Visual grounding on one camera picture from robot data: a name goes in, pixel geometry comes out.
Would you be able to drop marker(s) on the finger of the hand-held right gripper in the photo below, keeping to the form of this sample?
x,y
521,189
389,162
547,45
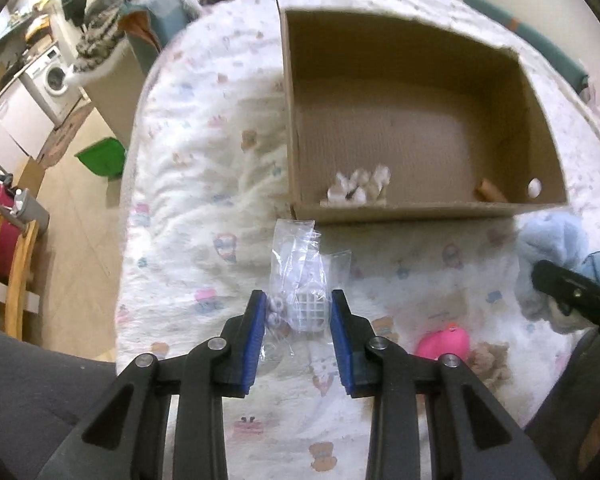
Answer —
x,y
575,292

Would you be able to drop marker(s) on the pink plush toy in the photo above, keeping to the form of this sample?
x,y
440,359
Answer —
x,y
442,342

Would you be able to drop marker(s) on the cardboard box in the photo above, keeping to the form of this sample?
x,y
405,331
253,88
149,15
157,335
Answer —
x,y
410,115

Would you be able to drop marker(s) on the wooden chair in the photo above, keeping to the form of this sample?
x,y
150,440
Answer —
x,y
7,280

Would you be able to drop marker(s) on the teal cushion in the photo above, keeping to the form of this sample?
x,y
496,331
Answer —
x,y
152,25

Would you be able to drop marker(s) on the light blue fluffy cloth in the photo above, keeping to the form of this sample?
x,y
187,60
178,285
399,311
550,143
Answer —
x,y
555,255

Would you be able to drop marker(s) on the clear plastic bag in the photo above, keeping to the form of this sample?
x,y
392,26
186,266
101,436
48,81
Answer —
x,y
300,285

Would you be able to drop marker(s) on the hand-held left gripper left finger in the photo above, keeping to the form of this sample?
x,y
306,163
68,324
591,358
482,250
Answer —
x,y
252,340

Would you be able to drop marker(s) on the white cabinet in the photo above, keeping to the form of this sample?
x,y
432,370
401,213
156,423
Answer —
x,y
12,120

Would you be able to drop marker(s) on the person's dark trouser leg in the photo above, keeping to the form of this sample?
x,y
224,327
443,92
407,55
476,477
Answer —
x,y
30,400

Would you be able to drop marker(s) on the white washing machine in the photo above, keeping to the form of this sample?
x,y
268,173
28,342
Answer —
x,y
50,77

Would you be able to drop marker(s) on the brown plush bear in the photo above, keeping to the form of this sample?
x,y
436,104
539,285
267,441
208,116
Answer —
x,y
490,360

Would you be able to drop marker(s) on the green plastic bin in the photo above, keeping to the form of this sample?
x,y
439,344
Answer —
x,y
102,157

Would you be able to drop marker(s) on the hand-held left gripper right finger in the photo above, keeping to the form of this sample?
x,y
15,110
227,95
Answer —
x,y
344,345

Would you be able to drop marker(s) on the white fluffy toy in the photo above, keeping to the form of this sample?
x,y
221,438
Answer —
x,y
357,186

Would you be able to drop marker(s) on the teal bolster pillow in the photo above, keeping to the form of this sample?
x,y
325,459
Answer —
x,y
525,35

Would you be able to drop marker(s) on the white printed blanket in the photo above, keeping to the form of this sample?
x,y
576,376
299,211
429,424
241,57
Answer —
x,y
205,185

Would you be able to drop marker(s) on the brown cardboard tube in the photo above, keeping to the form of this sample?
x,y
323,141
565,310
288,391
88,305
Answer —
x,y
490,190

